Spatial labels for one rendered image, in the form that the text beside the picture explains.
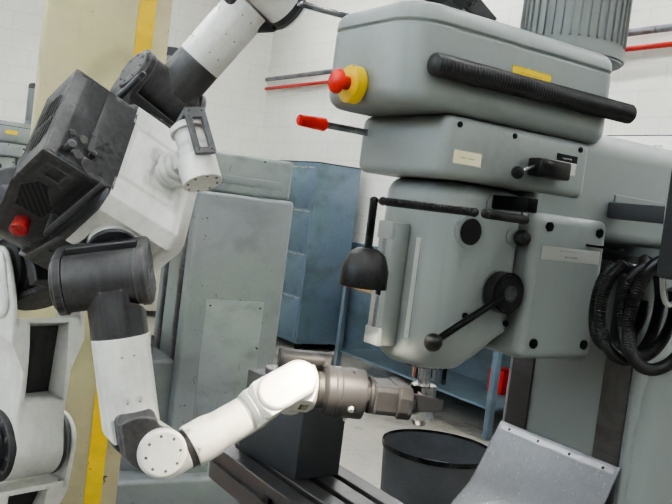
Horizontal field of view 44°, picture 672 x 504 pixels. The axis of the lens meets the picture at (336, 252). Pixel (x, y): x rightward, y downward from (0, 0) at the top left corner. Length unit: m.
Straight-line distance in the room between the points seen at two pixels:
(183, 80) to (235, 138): 9.63
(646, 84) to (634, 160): 5.01
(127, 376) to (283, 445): 0.58
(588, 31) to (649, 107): 5.01
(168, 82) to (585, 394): 1.01
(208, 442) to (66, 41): 1.85
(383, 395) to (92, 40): 1.89
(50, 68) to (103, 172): 1.57
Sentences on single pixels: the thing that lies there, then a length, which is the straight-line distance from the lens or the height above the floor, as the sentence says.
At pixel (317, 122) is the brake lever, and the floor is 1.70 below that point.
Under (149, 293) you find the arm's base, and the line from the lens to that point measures 1.32.
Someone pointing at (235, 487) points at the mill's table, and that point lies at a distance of 1.89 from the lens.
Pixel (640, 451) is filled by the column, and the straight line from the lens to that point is 1.70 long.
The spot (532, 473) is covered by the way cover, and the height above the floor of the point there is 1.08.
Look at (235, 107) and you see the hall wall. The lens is 11.24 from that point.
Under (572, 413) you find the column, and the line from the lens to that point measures 1.76.
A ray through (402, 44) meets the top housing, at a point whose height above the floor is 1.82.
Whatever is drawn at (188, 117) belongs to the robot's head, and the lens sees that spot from 1.40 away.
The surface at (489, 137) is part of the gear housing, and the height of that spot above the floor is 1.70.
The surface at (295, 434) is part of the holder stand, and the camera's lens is 1.78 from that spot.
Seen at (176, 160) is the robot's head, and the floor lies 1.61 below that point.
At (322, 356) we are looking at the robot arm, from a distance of 1.47.
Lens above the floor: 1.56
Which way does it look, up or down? 3 degrees down
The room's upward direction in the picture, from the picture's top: 7 degrees clockwise
